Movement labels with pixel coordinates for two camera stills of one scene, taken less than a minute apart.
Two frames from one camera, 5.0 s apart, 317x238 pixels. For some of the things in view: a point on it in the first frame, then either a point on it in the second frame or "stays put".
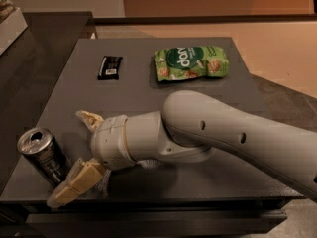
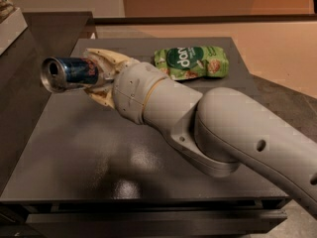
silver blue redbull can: (43, 149) → (57, 73)
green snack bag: (190, 61) stays put
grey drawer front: (167, 224) stays put
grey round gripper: (109, 143) → (133, 90)
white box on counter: (11, 29) stays put
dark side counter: (28, 67) stays put
